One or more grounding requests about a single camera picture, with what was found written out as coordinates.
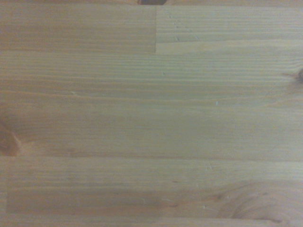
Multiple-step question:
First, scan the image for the bottle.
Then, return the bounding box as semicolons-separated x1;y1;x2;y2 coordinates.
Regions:
137;0;167;6

